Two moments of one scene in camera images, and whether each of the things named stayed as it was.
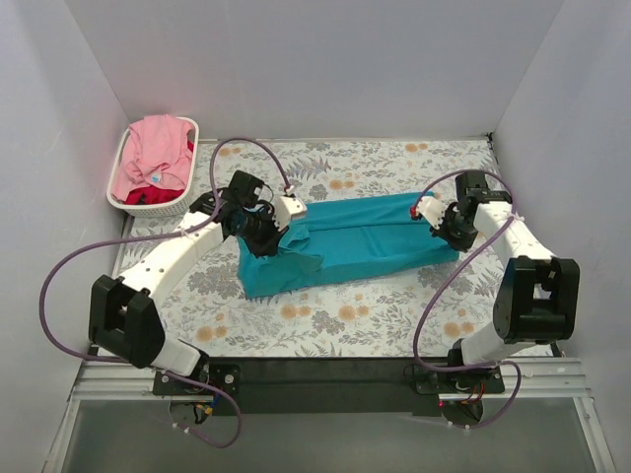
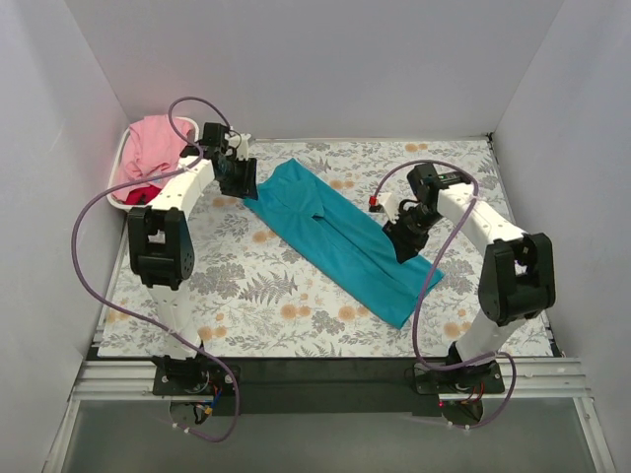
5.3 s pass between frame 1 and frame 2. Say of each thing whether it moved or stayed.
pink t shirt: stayed
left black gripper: moved
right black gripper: moved
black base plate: stayed
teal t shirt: moved
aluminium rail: stayed
